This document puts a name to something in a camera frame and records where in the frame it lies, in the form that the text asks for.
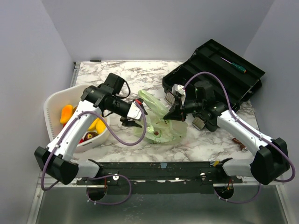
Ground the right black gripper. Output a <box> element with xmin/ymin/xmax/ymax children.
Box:
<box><xmin>164</xmin><ymin>96</ymin><xmax>204</xmax><ymax>122</ymax></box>

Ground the green plastic bag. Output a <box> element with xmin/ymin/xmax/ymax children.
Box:
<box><xmin>138</xmin><ymin>90</ymin><xmax>188</xmax><ymax>144</ymax></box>

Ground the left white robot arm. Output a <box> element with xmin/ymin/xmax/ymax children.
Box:
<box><xmin>34</xmin><ymin>73</ymin><xmax>147</xmax><ymax>185</ymax></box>

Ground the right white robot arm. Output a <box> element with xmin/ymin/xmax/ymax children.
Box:
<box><xmin>164</xmin><ymin>81</ymin><xmax>291</xmax><ymax>185</ymax></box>

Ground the dark purple fake mangosteen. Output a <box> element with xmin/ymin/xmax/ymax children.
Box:
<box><xmin>84</xmin><ymin>132</ymin><xmax>99</xmax><ymax>141</ymax></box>

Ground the yellow black connector plug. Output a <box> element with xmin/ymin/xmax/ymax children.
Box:
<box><xmin>210</xmin><ymin>161</ymin><xmax>220</xmax><ymax>167</ymax></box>

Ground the black plastic toolbox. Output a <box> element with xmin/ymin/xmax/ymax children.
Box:
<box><xmin>162</xmin><ymin>39</ymin><xmax>265</xmax><ymax>112</ymax></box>

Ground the brown small tool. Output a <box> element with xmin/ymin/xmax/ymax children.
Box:
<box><xmin>232</xmin><ymin>138</ymin><xmax>247</xmax><ymax>152</ymax></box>

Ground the white plastic basket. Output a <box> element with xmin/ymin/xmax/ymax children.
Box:
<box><xmin>43</xmin><ymin>84</ymin><xmax>110</xmax><ymax>153</ymax></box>

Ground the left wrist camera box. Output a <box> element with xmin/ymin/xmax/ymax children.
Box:
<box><xmin>127</xmin><ymin>102</ymin><xmax>142</xmax><ymax>121</ymax></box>

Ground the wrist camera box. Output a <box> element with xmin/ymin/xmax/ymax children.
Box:
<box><xmin>127</xmin><ymin>102</ymin><xmax>142</xmax><ymax>121</ymax></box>
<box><xmin>172</xmin><ymin>84</ymin><xmax>186</xmax><ymax>104</ymax></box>

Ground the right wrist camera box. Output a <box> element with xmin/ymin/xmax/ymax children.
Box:
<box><xmin>172</xmin><ymin>84</ymin><xmax>186</xmax><ymax>104</ymax></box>

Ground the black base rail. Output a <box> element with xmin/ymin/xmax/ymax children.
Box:
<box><xmin>76</xmin><ymin>161</ymin><xmax>242</xmax><ymax>196</ymax></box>

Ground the green handled screwdriver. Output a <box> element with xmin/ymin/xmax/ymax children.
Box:
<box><xmin>221</xmin><ymin>57</ymin><xmax>247</xmax><ymax>73</ymax></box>

